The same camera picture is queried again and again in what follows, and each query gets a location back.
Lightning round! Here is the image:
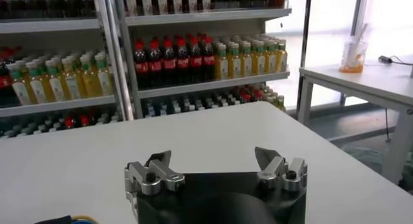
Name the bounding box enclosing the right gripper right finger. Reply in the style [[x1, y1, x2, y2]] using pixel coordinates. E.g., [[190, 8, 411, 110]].
[[254, 147, 308, 193]]

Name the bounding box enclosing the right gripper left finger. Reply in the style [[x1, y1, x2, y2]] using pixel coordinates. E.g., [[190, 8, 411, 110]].
[[124, 150, 186, 196]]

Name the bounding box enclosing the yellow tea bottle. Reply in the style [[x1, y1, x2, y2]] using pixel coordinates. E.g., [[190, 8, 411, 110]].
[[241, 41, 254, 77], [253, 41, 266, 76], [94, 52, 114, 96], [276, 39, 288, 73], [214, 43, 230, 81], [44, 59, 67, 102], [79, 54, 99, 98], [61, 56, 83, 100], [25, 60, 49, 104], [228, 43, 243, 79], [6, 62, 33, 106], [264, 40, 277, 74]]

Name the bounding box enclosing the grey drinks shelf rack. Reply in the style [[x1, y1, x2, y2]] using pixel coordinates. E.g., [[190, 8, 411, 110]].
[[0, 0, 135, 139], [111, 0, 293, 119]]

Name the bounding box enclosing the cola bottle red cap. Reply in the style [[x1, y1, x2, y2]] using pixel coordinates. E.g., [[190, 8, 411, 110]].
[[176, 37, 190, 86], [0, 47, 14, 108], [201, 35, 216, 83], [161, 37, 177, 87], [147, 39, 163, 89], [134, 39, 149, 90], [188, 36, 203, 84]]

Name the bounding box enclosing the clear cup orange bottom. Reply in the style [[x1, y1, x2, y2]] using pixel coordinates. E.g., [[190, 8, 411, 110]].
[[338, 39, 368, 74]]

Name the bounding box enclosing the white metal frame side table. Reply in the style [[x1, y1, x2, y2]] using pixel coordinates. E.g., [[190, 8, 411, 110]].
[[296, 62, 413, 186]]

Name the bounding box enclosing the dark window frame post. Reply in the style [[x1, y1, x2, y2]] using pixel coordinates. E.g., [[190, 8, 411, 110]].
[[295, 0, 313, 108]]

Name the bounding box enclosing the black power adapter with cable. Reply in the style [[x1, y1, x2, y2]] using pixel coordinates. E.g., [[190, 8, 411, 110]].
[[377, 54, 413, 68]]

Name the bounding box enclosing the grey window frame post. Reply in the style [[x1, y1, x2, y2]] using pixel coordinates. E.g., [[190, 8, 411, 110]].
[[350, 0, 370, 44]]

